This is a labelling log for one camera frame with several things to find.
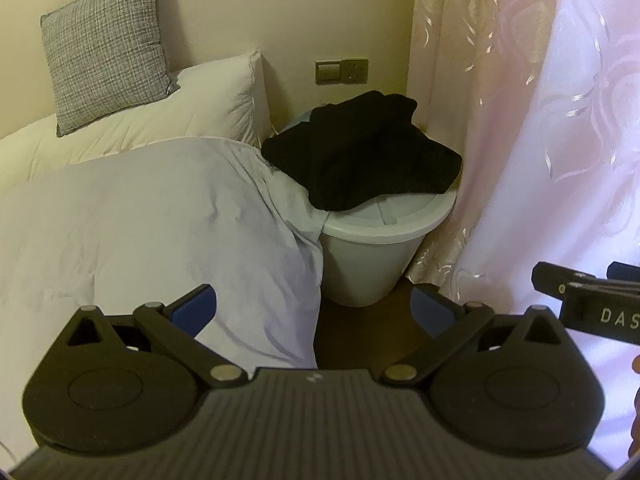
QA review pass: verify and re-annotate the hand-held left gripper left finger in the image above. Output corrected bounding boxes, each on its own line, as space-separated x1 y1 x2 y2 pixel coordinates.
66 284 248 389

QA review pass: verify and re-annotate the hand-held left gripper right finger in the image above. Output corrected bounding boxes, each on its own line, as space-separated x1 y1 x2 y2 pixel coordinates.
380 283 566 387

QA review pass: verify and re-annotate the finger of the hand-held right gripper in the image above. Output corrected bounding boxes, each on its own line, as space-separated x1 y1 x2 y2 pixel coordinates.
531 261 596 302
607 261 640 284

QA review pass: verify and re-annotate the white plastic laundry bin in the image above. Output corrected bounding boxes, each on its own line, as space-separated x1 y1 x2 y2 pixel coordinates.
280 110 458 308

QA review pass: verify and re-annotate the black garment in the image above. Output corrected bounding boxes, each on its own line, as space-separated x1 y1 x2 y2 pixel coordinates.
261 91 463 212

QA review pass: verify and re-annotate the person's right hand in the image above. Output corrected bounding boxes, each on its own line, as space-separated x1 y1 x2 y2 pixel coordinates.
629 353 640 458

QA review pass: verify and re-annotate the lavender duvet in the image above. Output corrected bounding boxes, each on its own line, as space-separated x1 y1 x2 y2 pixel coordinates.
0 136 332 461

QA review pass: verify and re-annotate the pink sheer curtain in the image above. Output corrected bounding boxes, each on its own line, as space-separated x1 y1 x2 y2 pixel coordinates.
450 0 640 461

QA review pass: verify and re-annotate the white pillow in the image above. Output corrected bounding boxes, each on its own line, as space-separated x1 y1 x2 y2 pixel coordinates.
0 50 275 196

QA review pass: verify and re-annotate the beige patterned curtain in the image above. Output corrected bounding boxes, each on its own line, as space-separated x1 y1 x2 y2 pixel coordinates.
405 0 559 288

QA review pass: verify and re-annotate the grey checked pillow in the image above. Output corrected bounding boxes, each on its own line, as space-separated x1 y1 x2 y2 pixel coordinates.
40 0 181 138

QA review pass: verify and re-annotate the brass wall socket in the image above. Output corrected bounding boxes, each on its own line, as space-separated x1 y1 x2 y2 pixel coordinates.
342 58 370 84

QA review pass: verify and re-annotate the brass wall switch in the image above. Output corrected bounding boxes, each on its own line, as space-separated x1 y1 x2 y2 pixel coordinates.
315 59 344 85

